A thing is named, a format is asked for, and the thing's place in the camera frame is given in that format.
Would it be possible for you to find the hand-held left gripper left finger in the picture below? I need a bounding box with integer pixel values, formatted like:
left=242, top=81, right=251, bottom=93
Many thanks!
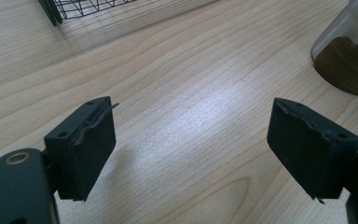
left=44, top=95, right=120, bottom=203

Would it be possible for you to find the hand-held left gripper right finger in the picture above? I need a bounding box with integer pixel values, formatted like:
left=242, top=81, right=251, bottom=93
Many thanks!
left=266, top=97, right=358, bottom=204

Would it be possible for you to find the glass jar with wooden base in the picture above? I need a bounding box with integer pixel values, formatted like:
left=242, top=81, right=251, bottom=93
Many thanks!
left=310, top=0, right=358, bottom=97

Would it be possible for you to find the black wire basket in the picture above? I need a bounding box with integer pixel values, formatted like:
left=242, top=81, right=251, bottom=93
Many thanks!
left=37, top=0, right=138, bottom=27

